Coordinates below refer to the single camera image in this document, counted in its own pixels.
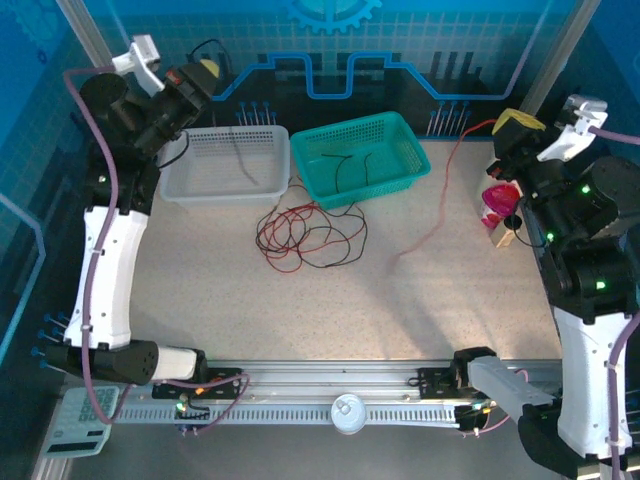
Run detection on pink yogurt cup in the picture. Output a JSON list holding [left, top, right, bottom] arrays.
[[480, 182, 522, 229]]

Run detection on white plastic basket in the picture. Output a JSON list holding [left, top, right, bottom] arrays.
[[158, 124, 292, 210]]

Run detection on teal plastic basket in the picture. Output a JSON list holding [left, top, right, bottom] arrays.
[[289, 110, 432, 211]]

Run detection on grey calculator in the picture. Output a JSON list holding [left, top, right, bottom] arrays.
[[42, 385, 121, 459]]

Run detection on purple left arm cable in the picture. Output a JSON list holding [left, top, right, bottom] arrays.
[[63, 64, 251, 437]]

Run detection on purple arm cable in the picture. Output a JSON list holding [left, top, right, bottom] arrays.
[[63, 64, 251, 437], [462, 127, 640, 480]]

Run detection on aluminium frame post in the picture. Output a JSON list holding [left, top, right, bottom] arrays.
[[54, 0, 115, 70], [517, 0, 601, 114]]

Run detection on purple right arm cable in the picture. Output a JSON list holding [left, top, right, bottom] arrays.
[[462, 127, 640, 480]]

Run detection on red and black wires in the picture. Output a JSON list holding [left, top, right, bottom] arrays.
[[272, 199, 369, 257]]

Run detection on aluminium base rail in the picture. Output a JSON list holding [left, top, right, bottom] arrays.
[[64, 357, 562, 432]]

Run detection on white slotted cable duct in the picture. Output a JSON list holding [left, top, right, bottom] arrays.
[[113, 402, 459, 427]]

